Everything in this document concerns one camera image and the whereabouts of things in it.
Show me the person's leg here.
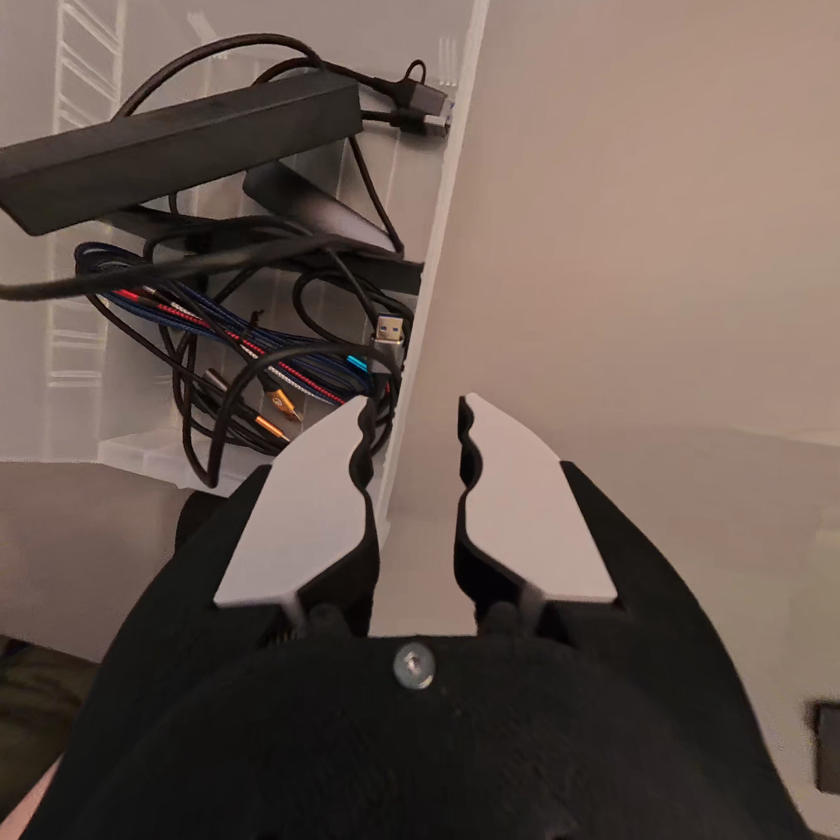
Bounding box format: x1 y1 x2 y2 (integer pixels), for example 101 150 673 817
0 633 99 798

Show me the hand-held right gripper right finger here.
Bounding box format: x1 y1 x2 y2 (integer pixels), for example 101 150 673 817
454 392 619 634

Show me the tangle of assorted cables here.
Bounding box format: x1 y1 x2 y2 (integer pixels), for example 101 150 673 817
0 131 427 490

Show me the black multi-port usb hub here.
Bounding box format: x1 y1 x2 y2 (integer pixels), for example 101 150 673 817
0 84 363 236

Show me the grey slim usb hub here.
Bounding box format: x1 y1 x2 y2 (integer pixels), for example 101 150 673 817
241 161 398 256

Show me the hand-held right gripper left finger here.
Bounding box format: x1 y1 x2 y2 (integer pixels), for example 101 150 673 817
213 394 382 636

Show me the clear plastic bin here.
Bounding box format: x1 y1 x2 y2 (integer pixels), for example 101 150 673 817
0 0 492 526

